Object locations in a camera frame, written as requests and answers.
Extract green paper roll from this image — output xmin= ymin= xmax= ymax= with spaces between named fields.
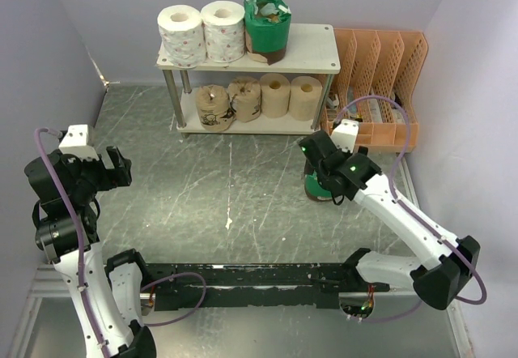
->
xmin=304 ymin=161 xmax=333 ymax=202

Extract tan unwrapped paper roll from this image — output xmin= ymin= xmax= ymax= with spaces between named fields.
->
xmin=288 ymin=76 xmax=322 ymax=121
xmin=259 ymin=73 xmax=291 ymax=118

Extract brown roll with cartoon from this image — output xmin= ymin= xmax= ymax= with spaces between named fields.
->
xmin=227 ymin=76 xmax=261 ymax=122

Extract brown roll white label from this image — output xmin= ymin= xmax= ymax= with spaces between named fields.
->
xmin=195 ymin=84 xmax=235 ymax=132

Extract white paper roll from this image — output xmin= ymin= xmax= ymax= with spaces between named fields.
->
xmin=157 ymin=5 xmax=206 ymax=69

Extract green roll brown band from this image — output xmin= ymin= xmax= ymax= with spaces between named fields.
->
xmin=244 ymin=0 xmax=291 ymax=65

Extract white roll with red dots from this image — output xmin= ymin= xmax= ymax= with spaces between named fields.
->
xmin=201 ymin=1 xmax=245 ymax=63

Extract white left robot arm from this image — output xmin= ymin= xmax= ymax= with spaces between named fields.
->
xmin=24 ymin=147 xmax=157 ymax=357

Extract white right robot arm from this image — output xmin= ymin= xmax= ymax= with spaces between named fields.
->
xmin=299 ymin=131 xmax=481 ymax=310

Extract white two-tier shelf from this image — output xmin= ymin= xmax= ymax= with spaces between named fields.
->
xmin=156 ymin=23 xmax=341 ymax=136

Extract grey white tape dispenser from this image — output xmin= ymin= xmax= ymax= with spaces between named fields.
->
xmin=326 ymin=94 xmax=340 ymax=109

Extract white packets in organizer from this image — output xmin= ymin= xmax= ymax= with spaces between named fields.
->
xmin=367 ymin=98 xmax=384 ymax=123

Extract black item in organizer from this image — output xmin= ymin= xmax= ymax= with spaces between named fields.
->
xmin=392 ymin=93 xmax=403 ymax=107

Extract orange plastic file organizer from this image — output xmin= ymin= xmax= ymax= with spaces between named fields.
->
xmin=320 ymin=28 xmax=428 ymax=152

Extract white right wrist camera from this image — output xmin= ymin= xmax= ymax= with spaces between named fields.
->
xmin=330 ymin=119 xmax=359 ymax=153

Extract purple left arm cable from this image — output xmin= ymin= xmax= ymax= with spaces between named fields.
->
xmin=32 ymin=126 xmax=207 ymax=358

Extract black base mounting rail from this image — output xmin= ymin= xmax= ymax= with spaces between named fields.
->
xmin=146 ymin=262 xmax=389 ymax=311

